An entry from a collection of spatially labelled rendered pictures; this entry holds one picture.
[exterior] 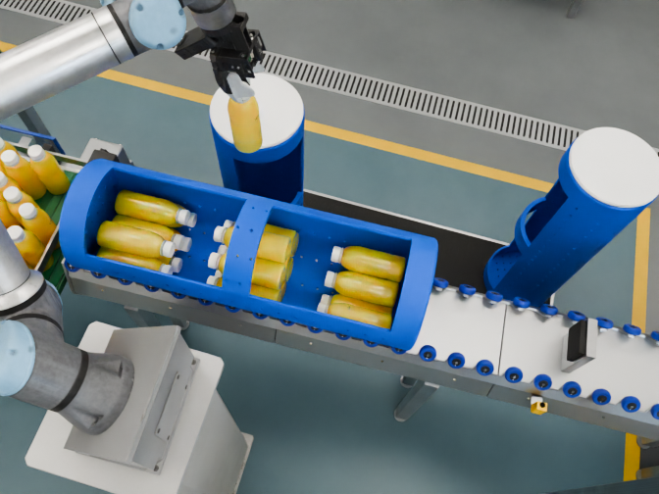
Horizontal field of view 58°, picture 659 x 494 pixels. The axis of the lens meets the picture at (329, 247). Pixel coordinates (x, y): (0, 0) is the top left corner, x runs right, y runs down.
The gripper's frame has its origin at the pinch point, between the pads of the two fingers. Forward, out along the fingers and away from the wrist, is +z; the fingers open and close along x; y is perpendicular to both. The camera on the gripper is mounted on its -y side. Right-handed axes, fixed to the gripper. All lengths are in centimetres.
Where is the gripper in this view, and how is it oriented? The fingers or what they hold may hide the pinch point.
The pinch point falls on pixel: (240, 89)
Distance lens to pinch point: 127.2
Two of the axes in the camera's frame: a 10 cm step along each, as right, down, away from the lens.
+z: 1.7, 4.1, 9.0
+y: 9.5, 1.8, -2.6
